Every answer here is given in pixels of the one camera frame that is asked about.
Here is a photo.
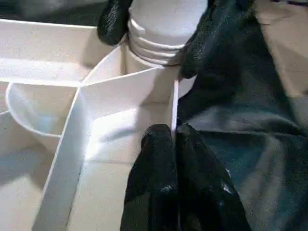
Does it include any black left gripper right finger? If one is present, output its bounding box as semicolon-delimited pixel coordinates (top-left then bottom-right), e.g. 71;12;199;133
174;123;252;231

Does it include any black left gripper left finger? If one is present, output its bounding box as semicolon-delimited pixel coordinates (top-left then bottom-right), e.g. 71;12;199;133
120;124;180;231

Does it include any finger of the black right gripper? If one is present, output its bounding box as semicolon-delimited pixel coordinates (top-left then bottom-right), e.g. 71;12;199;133
179;0;258;80
97;0;133;47

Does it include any white plastic table leg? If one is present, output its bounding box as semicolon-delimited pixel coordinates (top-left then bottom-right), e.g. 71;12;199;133
125;0;208;67

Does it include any black plastic mat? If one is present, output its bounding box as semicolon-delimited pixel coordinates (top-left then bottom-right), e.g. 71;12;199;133
0;0;308;231

